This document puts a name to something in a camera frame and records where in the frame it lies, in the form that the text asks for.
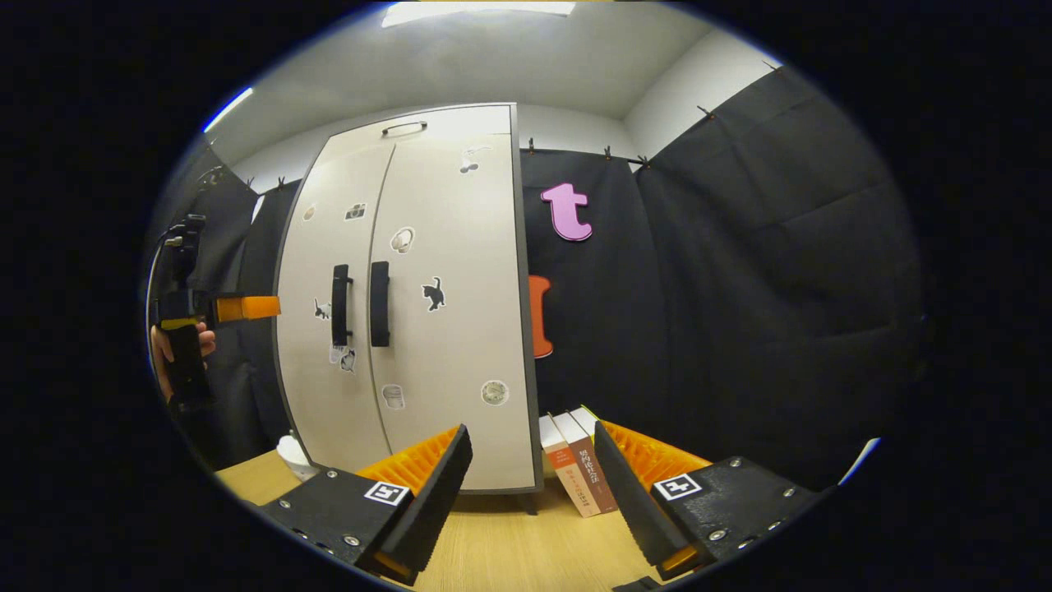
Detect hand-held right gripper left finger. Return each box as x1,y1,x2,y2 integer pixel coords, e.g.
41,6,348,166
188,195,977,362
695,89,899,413
259,423,475,586

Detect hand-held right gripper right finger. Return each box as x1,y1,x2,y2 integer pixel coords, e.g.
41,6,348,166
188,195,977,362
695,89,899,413
593,421,823,583

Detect white shoe cabinet door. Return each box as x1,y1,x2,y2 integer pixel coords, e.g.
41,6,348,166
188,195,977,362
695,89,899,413
275,141,395,474
367,132,539,494

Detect white shoe cabinet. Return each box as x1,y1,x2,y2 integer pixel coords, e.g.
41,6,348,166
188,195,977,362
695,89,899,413
271,103,545,515

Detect brown white book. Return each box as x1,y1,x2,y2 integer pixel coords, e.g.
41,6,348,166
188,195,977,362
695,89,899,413
552,409,619,515

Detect pale blue plush toy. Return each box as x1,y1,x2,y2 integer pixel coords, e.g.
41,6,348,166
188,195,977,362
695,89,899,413
275,433,317,482

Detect ceiling strip light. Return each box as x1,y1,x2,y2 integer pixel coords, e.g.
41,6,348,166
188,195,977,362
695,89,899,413
203,86,256,132

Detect black backdrop cloth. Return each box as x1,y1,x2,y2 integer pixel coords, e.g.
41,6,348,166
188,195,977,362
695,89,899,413
144,66,930,494

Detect ceiling light panel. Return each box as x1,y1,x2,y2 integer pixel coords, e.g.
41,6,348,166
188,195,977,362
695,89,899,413
382,0,576,28

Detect black door handle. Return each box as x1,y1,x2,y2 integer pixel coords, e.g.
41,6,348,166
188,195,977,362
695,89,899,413
370,261,391,348
331,265,354,346

